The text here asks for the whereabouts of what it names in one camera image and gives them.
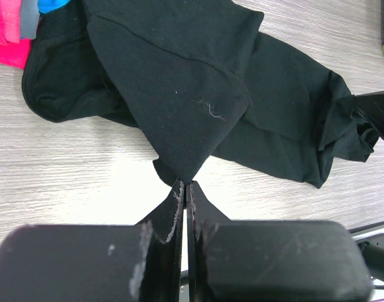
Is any blue folded t-shirt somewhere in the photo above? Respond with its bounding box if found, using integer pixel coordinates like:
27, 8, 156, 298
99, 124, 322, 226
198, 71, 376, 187
38, 0, 71, 14

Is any grey folded t-shirt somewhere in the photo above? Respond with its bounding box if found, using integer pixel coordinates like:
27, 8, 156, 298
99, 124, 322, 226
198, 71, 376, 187
20, 0, 40, 40

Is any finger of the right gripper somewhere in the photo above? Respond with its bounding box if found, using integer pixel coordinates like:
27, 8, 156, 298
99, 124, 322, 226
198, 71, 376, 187
354, 91, 384, 140

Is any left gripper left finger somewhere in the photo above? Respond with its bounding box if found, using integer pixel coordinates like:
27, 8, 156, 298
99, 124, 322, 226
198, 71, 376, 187
0, 181, 183, 301

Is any pink folded t-shirt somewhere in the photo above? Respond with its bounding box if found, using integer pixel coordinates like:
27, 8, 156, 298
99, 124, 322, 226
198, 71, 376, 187
0, 0, 31, 69

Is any black t-shirt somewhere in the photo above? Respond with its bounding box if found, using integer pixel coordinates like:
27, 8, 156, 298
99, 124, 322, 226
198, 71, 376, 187
22, 1, 378, 187

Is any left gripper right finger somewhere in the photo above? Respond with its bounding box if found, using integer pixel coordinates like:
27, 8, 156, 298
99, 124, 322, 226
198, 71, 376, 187
186, 182, 372, 301

